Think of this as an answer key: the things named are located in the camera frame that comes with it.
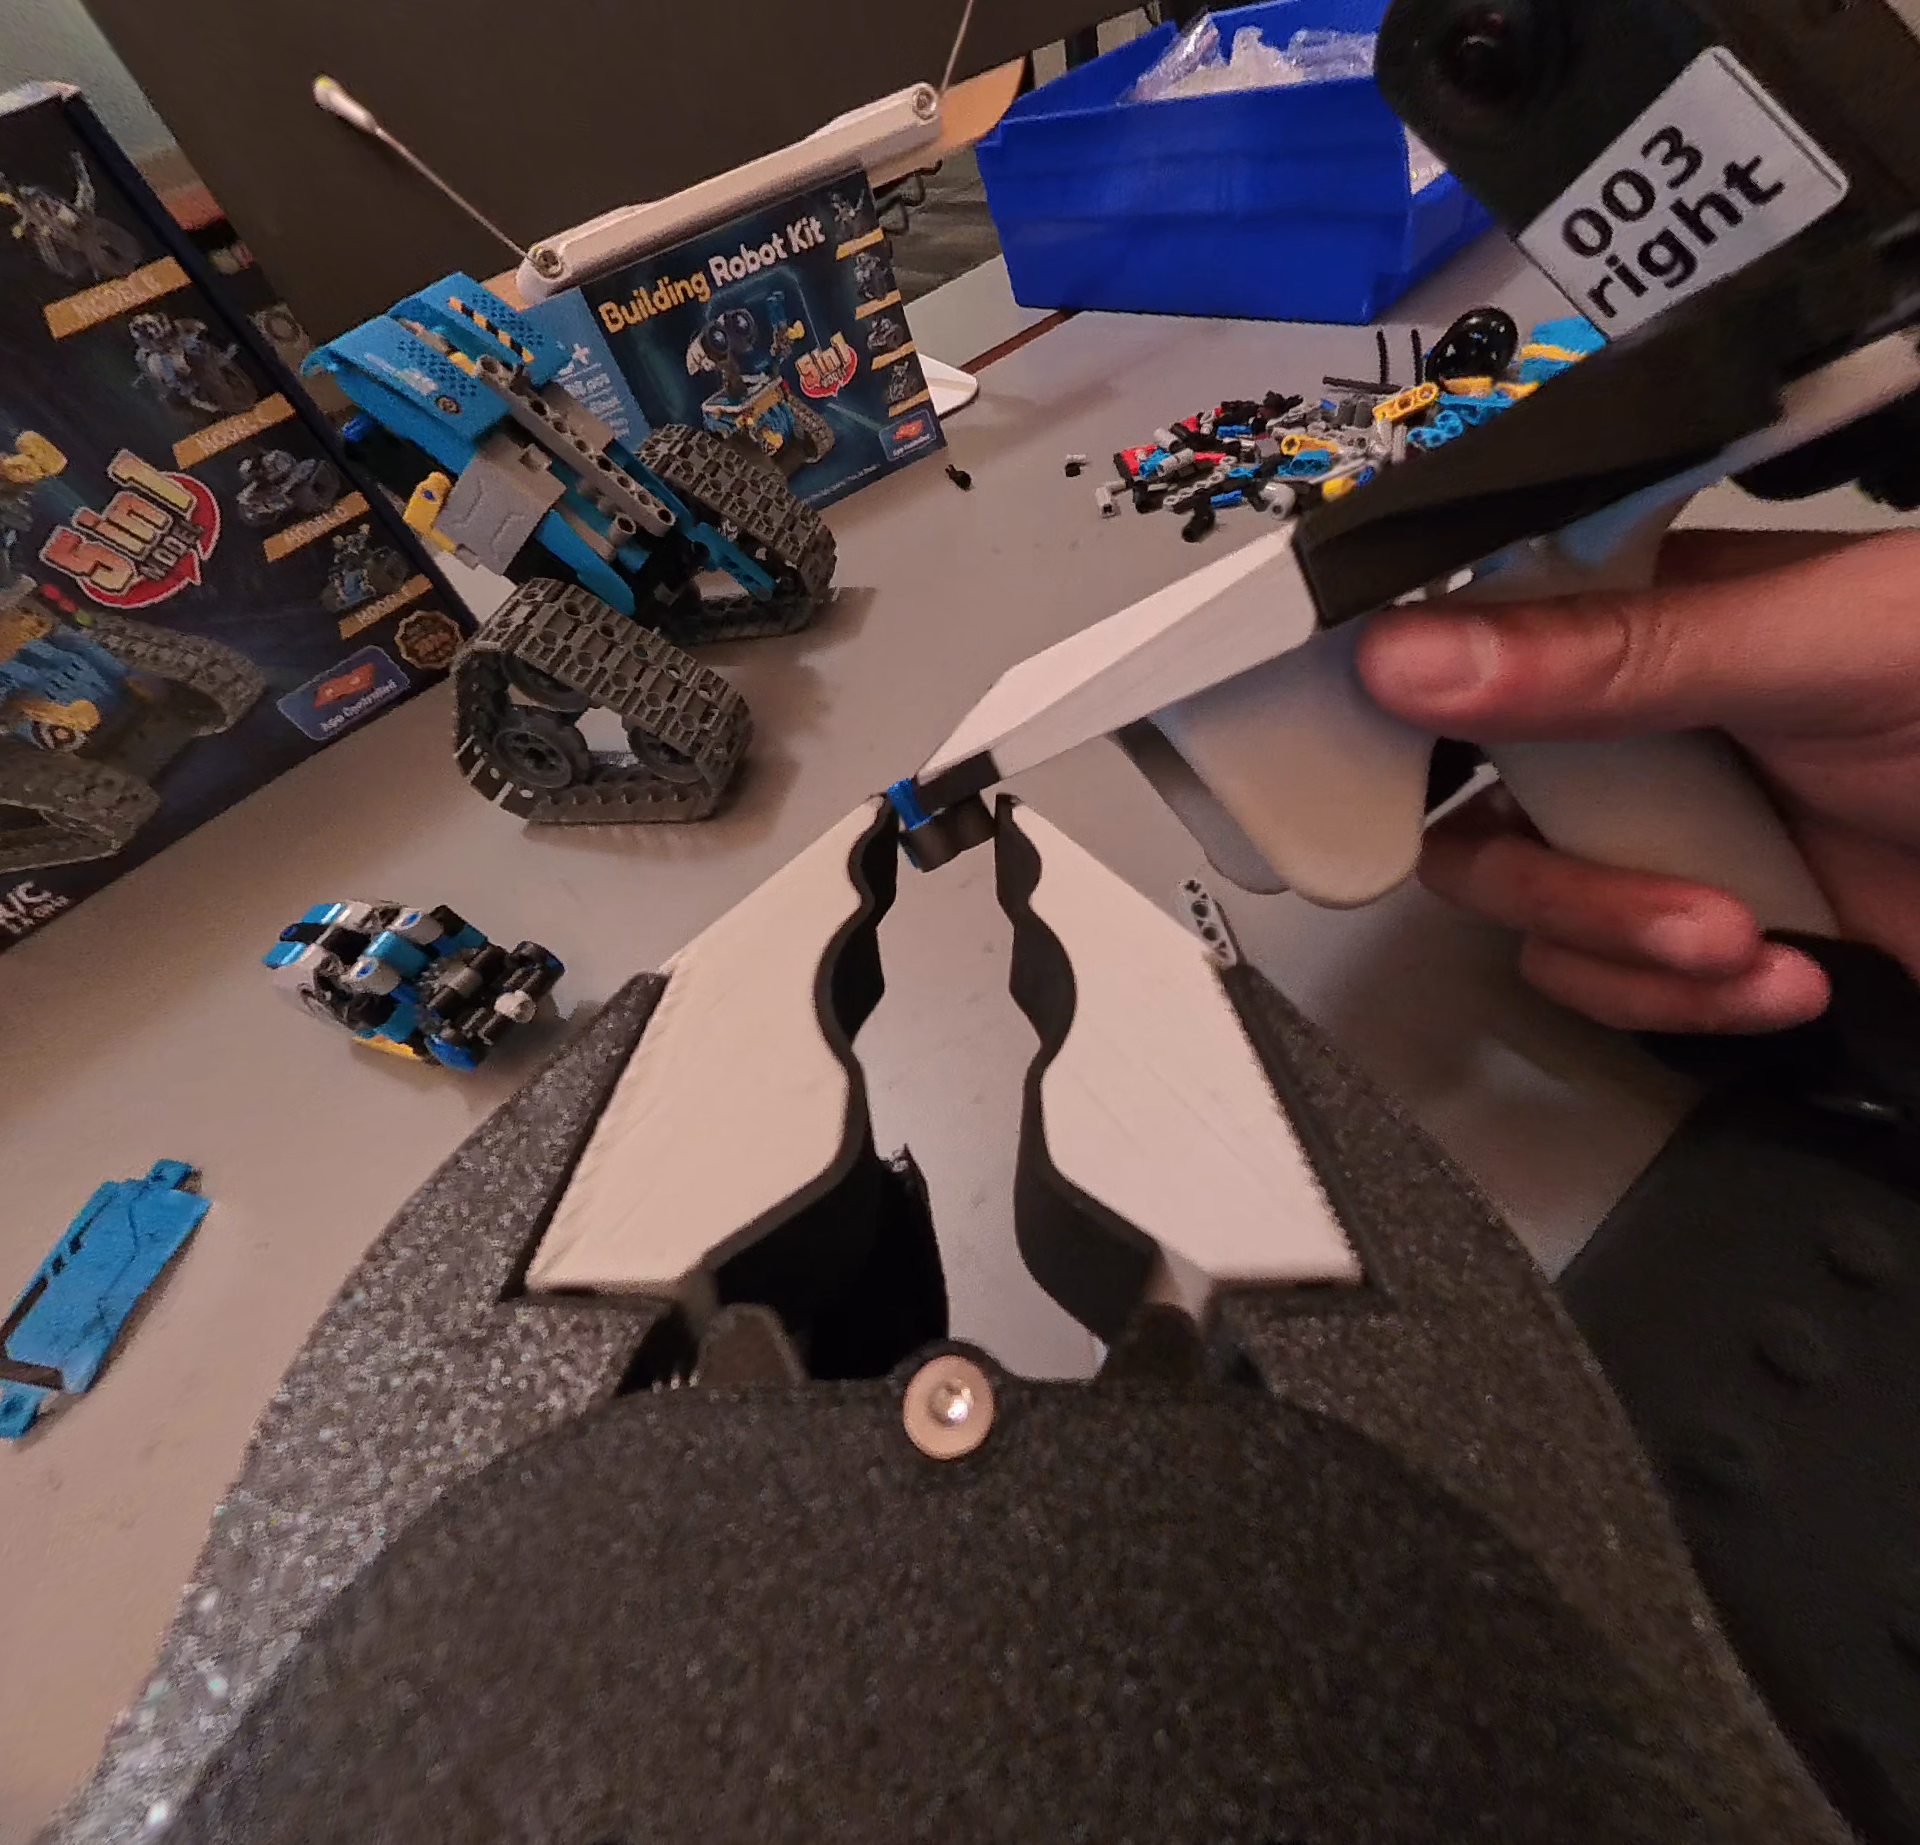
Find white device with antennas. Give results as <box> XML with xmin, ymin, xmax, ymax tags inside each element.
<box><xmin>314</xmin><ymin>0</ymin><xmax>1006</xmax><ymax>314</ymax></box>

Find pile of small building pieces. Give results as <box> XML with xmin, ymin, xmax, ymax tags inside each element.
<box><xmin>1102</xmin><ymin>306</ymin><xmax>1614</xmax><ymax>544</ymax></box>

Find tracked toy robot model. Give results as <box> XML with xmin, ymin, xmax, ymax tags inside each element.
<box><xmin>301</xmin><ymin>270</ymin><xmax>840</xmax><ymax>827</ymax></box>

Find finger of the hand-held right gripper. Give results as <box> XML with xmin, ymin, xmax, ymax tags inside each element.
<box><xmin>915</xmin><ymin>525</ymin><xmax>1325</xmax><ymax>819</ymax></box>

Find person's right hand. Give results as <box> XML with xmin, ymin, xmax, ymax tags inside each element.
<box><xmin>1355</xmin><ymin>525</ymin><xmax>1920</xmax><ymax>1034</ymax></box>

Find robot kit box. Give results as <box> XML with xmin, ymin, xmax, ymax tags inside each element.
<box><xmin>0</xmin><ymin>88</ymin><xmax>470</xmax><ymax>953</ymax></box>
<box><xmin>526</xmin><ymin>164</ymin><xmax>950</xmax><ymax>514</ymax></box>

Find clear plastic bags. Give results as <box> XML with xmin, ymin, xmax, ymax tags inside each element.
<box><xmin>1117</xmin><ymin>6</ymin><xmax>1398</xmax><ymax>114</ymax></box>

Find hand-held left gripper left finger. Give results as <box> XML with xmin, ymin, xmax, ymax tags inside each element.
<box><xmin>523</xmin><ymin>801</ymin><xmax>903</xmax><ymax>1304</ymax></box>

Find dark desk divider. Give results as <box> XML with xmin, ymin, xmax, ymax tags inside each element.
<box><xmin>52</xmin><ymin>0</ymin><xmax>1179</xmax><ymax>339</ymax></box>

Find small blue toy car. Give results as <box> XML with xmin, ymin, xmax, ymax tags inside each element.
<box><xmin>262</xmin><ymin>899</ymin><xmax>564</xmax><ymax>1069</ymax></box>

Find grey desk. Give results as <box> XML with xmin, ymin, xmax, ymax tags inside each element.
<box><xmin>0</xmin><ymin>230</ymin><xmax>1713</xmax><ymax>1786</ymax></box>

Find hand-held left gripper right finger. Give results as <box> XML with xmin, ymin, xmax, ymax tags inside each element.
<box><xmin>991</xmin><ymin>799</ymin><xmax>1367</xmax><ymax>1338</ymax></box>

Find blue plastic bin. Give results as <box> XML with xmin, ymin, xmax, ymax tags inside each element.
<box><xmin>975</xmin><ymin>0</ymin><xmax>1502</xmax><ymax>330</ymax></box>

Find blue pin connector piece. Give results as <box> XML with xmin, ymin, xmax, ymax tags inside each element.
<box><xmin>886</xmin><ymin>773</ymin><xmax>999</xmax><ymax>873</ymax></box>

